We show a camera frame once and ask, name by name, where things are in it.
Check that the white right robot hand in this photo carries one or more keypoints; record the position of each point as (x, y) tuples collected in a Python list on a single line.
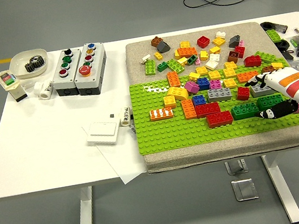
[(294, 85)]

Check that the dark green long brick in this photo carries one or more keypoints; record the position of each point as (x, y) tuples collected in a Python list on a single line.
[(268, 100), (244, 111)]

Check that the red long brick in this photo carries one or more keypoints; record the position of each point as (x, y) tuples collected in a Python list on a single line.
[(219, 119), (208, 109)]

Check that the green baseplate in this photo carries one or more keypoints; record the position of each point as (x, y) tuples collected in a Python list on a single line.
[(154, 140)]

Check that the yellow square brick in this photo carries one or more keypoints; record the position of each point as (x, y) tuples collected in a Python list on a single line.
[(229, 72), (214, 50), (201, 71), (184, 44), (183, 61), (194, 76), (170, 102), (230, 65), (218, 41), (277, 65), (214, 75), (230, 83), (176, 54)]

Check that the black flat plug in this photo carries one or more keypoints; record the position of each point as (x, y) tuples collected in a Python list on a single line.
[(289, 55)]

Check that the brown square brick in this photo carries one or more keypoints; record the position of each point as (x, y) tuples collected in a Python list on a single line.
[(268, 69), (157, 41)]

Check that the grey long brick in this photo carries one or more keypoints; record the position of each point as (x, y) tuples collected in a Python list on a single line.
[(220, 94), (261, 92)]

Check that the lime green long brick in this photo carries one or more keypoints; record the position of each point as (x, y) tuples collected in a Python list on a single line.
[(175, 66), (266, 57)]

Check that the red rounded brick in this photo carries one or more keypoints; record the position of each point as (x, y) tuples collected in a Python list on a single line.
[(252, 61)]

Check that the orange long brick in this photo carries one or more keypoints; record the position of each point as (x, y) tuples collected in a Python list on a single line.
[(161, 114), (174, 79), (246, 75), (187, 52), (189, 109)]

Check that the red square brick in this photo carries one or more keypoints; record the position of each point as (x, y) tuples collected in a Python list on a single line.
[(203, 41), (243, 93), (240, 51)]

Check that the small metal bolt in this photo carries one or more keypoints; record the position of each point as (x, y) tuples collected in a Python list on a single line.
[(297, 30)]

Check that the black tape roll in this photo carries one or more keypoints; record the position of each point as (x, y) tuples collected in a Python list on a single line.
[(263, 26)]

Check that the brown hollow brick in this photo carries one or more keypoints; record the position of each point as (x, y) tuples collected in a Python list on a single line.
[(233, 56)]

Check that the small pink brick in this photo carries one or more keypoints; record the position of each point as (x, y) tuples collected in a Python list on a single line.
[(241, 43), (198, 61)]

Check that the dark grey sloped brick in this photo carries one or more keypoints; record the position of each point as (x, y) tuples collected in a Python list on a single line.
[(163, 47), (234, 41)]

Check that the white square brick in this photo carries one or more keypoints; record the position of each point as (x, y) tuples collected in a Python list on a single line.
[(214, 57)]

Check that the white hollow brick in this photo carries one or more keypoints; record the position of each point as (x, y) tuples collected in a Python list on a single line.
[(212, 65)]

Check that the small white brick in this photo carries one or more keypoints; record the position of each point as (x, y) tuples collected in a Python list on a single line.
[(220, 34)]

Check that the blue square brick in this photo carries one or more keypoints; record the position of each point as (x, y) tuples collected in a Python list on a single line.
[(199, 100), (203, 84)]

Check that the small yellow brick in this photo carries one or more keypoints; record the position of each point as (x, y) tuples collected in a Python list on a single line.
[(158, 56), (203, 55)]

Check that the dark green hollow brick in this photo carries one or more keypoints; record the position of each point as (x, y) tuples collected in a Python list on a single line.
[(192, 60)]

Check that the white table leg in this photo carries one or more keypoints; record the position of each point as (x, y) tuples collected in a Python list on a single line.
[(283, 190), (85, 223)]

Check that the metal floor socket box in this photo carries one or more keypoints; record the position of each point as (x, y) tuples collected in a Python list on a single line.
[(244, 189)]

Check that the yellow arch brick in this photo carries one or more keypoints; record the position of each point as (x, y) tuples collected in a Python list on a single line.
[(178, 93)]

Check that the small dark green brick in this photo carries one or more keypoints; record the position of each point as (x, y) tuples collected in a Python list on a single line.
[(162, 66)]

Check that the small white clip piece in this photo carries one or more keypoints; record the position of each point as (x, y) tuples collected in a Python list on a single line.
[(146, 58)]

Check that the grey-brown foam mat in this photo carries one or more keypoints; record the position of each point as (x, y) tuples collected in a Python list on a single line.
[(135, 68)]

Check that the white labelled tube connector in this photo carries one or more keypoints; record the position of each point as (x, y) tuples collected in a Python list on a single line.
[(125, 116)]

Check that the small grey square chip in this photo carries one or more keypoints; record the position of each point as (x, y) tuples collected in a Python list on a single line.
[(113, 115)]

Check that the white paper sheet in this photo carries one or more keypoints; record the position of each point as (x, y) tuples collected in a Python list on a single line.
[(123, 162)]

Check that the grey emergency-stop control box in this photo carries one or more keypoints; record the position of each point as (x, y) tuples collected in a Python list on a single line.
[(90, 76)]

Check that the grey four-button control box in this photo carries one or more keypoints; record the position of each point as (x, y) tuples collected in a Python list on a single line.
[(67, 74)]

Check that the white plastic pipe fitting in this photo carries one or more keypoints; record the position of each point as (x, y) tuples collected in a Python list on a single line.
[(44, 90)]

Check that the black metal gear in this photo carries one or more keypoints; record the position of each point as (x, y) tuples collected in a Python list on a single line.
[(30, 67), (36, 60)]

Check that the white oval bowl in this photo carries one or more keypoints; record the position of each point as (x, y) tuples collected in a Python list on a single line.
[(20, 67)]

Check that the white wall switch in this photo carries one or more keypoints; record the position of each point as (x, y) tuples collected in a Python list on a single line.
[(102, 132)]

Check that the cream red-green switch box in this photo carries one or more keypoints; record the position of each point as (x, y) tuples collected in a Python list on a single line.
[(9, 81)]

